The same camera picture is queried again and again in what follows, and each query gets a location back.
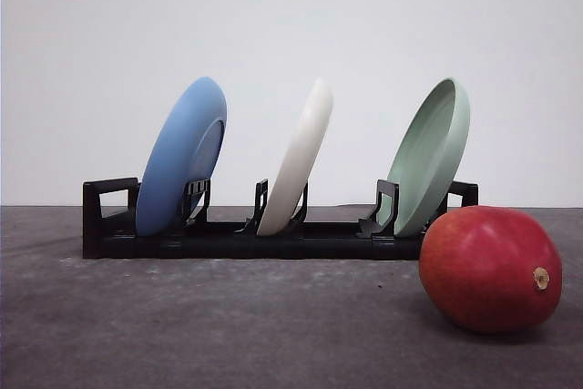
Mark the black dish rack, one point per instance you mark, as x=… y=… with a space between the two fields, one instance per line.
x=111 y=233

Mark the white plate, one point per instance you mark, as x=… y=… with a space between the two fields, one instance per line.
x=294 y=167

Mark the green plate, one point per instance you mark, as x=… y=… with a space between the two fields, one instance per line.
x=428 y=156

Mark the blue plate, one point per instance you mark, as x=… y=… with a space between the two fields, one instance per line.
x=187 y=149

